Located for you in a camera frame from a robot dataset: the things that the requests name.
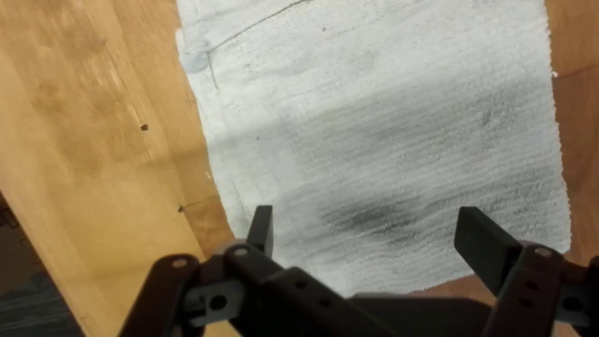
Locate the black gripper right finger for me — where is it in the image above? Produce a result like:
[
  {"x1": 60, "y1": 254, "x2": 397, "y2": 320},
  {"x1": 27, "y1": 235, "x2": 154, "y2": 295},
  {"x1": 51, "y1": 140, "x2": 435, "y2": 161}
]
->
[{"x1": 453, "y1": 205, "x2": 599, "y2": 337}]

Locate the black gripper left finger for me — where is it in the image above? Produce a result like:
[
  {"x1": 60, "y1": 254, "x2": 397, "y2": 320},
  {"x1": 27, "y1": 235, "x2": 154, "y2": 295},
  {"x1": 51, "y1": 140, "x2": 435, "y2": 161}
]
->
[{"x1": 118, "y1": 204, "x2": 401, "y2": 337}]

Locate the white terry towel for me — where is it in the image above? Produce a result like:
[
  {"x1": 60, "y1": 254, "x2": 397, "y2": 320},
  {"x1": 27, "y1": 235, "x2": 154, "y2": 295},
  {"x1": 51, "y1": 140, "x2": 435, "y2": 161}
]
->
[{"x1": 174, "y1": 0, "x2": 575, "y2": 297}]

